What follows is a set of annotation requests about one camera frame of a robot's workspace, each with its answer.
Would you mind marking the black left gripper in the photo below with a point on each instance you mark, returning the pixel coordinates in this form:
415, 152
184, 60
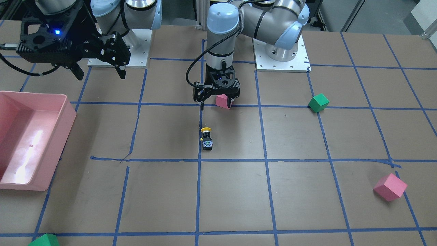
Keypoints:
201, 91

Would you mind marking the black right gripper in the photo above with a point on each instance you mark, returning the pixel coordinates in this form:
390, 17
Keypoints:
89, 40

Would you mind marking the yellow push button switch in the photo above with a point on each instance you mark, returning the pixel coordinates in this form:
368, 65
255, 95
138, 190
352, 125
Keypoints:
206, 140

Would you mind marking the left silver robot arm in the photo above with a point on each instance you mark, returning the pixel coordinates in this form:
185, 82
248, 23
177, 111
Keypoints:
275, 26

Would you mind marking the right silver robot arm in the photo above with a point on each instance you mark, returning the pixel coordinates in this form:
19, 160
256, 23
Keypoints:
107, 16

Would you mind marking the pink cube near centre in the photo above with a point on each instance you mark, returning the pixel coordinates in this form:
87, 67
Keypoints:
221, 101

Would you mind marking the pink cube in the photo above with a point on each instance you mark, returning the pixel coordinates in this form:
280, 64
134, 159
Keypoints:
221, 101
390, 187

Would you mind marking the pink plastic bin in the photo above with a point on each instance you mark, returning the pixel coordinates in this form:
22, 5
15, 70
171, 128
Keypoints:
34, 129

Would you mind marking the green cube near base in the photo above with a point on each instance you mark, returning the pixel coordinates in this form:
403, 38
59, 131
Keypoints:
318, 103

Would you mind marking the green cube near bin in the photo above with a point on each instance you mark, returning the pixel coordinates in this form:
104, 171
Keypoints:
45, 240

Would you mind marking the pink cube far side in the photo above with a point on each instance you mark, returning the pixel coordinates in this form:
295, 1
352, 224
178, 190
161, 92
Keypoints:
390, 187

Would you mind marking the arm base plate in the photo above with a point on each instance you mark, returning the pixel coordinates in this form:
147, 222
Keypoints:
269, 58
138, 42

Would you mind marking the aluminium frame post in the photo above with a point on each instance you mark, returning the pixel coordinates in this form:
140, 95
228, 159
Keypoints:
202, 9

